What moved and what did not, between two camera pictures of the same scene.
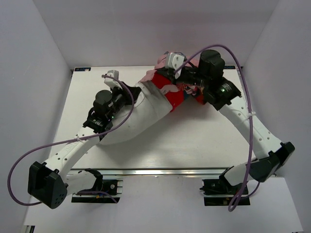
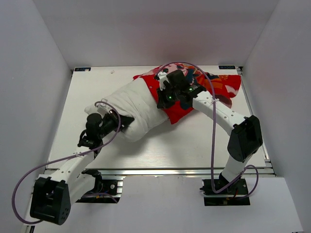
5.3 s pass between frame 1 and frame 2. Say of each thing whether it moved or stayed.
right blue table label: stayed
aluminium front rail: stayed
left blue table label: stayed
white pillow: moved
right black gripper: moved
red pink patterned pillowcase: moved
